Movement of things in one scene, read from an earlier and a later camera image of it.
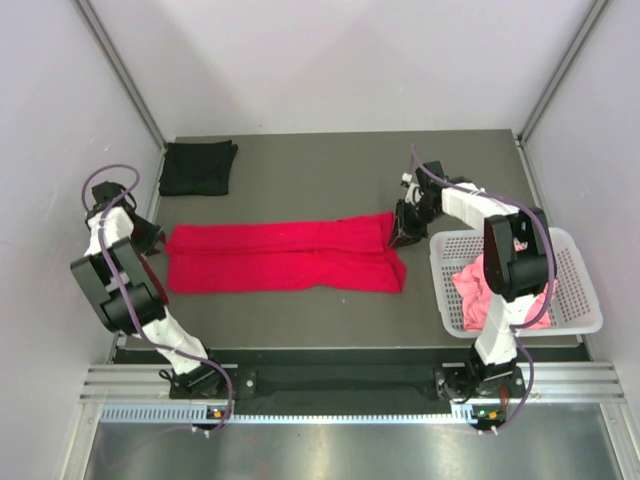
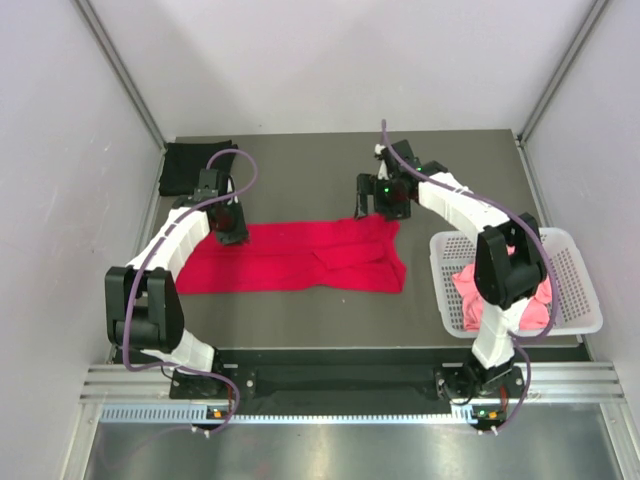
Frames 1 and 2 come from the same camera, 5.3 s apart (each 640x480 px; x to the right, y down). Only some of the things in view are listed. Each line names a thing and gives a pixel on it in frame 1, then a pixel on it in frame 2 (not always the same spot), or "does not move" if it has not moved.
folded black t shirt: x=200 y=168 does not move
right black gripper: x=404 y=233 to x=371 y=185
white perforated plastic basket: x=577 y=311 does not move
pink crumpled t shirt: x=475 y=295 does not move
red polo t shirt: x=332 y=256 does not move
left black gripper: x=155 y=233 to x=239 y=235
